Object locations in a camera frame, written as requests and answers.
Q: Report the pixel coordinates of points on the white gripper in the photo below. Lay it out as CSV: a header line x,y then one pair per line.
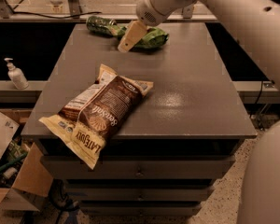
x,y
148,7

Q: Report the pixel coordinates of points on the green can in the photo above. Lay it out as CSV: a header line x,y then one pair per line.
x,y
102,26

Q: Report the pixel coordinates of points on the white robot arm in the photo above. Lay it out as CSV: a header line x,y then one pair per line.
x,y
255,24

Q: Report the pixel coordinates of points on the green chip bag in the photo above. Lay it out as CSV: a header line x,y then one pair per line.
x,y
155,37

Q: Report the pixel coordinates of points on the brown white chip bag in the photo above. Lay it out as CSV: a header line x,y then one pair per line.
x,y
64,122

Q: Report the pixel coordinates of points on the brown sea salt chip bag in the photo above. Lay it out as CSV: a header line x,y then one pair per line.
x,y
103,116

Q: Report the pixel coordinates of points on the grey drawer cabinet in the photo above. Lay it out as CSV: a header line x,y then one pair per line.
x,y
175,144

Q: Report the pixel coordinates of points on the white pump bottle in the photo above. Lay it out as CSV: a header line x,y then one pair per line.
x,y
16,75

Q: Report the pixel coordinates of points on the open cardboard box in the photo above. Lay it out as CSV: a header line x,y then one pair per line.
x,y
24,182

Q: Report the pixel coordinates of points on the metal railing frame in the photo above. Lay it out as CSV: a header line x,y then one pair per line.
x,y
9,14

